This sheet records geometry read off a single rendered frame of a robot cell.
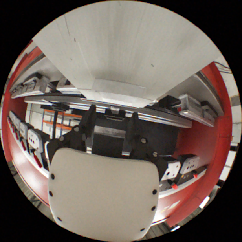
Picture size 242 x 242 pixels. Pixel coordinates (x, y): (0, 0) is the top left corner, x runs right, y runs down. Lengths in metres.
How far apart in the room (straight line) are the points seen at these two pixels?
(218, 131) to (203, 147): 0.23
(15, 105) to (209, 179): 3.04
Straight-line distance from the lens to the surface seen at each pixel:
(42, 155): 0.43
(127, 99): 0.19
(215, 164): 0.87
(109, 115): 0.44
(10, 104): 2.18
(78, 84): 0.17
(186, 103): 0.41
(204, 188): 0.96
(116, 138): 0.24
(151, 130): 0.84
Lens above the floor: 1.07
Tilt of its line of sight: 4 degrees down
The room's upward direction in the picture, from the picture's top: 171 degrees counter-clockwise
